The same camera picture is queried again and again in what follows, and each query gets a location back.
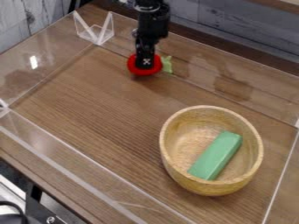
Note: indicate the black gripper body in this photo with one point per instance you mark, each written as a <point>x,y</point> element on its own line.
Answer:
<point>154,16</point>

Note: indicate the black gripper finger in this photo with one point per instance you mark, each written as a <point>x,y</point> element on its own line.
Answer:
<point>144,56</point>

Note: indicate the red plush strawberry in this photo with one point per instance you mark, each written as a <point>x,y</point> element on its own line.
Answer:
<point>162,65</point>

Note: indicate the wooden bowl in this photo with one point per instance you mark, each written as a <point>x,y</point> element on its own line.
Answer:
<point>186,135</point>

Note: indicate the green rectangular block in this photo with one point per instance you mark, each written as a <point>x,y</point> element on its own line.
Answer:
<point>217,156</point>

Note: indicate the clear acrylic enclosure wall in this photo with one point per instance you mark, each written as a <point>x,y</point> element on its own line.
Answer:
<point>80,124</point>

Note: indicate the black metal table frame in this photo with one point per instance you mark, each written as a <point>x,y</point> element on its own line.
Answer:
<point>44,209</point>

